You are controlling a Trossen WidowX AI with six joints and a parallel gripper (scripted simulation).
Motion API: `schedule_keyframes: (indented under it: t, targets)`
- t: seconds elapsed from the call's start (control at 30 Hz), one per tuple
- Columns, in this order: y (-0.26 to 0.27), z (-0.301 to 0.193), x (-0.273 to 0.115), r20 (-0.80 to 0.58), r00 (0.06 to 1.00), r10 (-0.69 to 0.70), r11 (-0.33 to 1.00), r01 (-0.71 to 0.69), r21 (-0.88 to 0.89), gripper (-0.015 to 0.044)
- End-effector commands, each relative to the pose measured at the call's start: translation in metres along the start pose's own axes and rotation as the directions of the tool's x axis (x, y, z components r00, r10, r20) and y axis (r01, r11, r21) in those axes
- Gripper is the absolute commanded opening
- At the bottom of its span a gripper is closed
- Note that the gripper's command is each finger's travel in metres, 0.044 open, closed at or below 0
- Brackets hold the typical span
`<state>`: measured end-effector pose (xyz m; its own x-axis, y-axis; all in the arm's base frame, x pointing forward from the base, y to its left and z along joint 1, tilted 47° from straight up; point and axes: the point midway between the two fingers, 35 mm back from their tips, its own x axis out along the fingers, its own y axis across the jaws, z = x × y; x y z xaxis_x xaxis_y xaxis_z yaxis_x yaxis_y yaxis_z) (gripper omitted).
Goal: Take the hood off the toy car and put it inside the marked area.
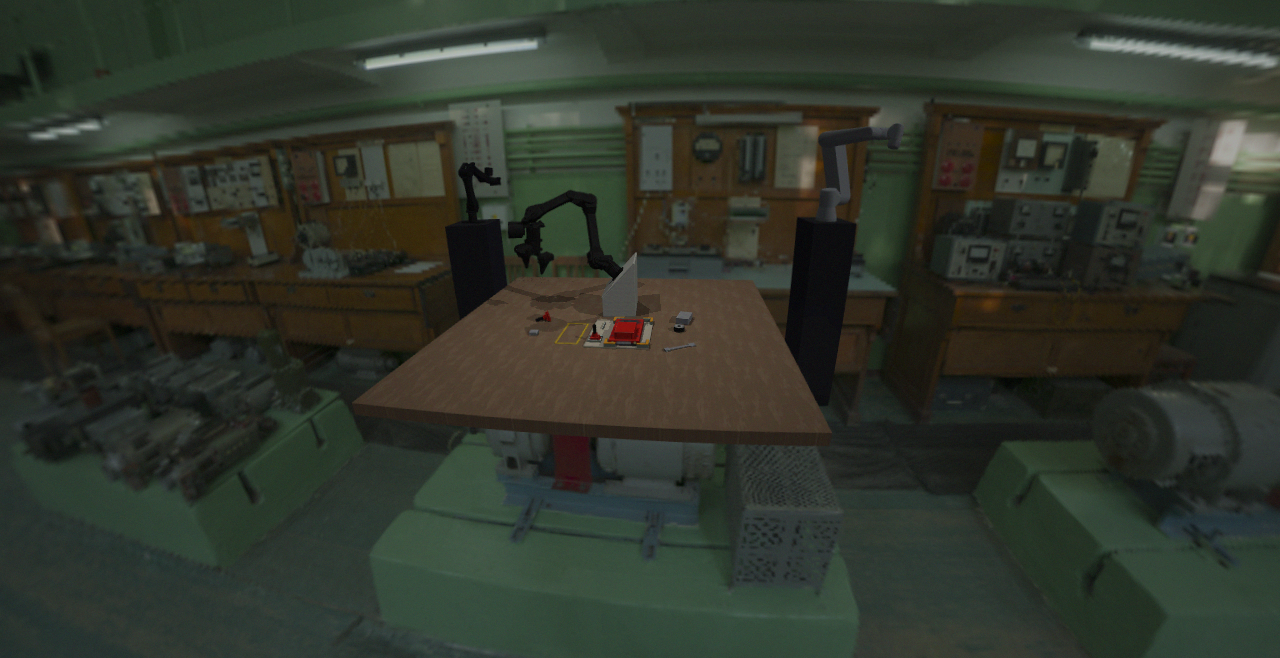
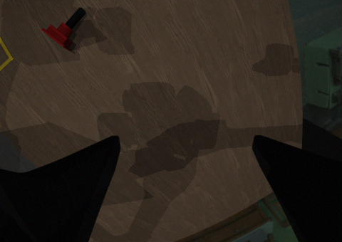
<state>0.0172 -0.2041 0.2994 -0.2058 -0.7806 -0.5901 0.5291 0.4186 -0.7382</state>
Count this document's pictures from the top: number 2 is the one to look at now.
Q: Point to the yellow rectangular outline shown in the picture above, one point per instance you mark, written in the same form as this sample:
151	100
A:
10	58

